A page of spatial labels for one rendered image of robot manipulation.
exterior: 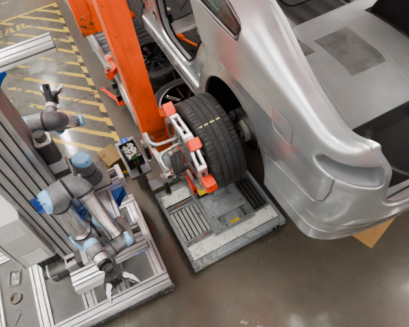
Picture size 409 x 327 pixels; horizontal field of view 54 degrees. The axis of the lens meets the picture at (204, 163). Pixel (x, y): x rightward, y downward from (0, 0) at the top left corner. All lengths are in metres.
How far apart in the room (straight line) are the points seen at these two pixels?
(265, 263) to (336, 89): 1.39
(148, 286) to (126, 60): 1.57
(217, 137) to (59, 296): 1.66
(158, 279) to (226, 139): 1.16
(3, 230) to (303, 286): 2.06
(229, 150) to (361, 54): 1.25
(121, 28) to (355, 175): 1.52
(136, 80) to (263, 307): 1.83
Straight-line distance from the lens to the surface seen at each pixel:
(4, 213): 2.41
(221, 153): 2.47
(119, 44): 2.52
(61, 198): 2.03
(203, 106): 2.55
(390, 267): 3.34
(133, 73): 2.66
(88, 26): 4.65
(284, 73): 1.93
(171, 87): 3.76
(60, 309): 3.19
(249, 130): 2.75
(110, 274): 1.95
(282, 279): 3.17
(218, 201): 3.22
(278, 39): 2.01
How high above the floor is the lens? 2.96
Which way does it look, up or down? 52 degrees down
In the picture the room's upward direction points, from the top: 11 degrees counter-clockwise
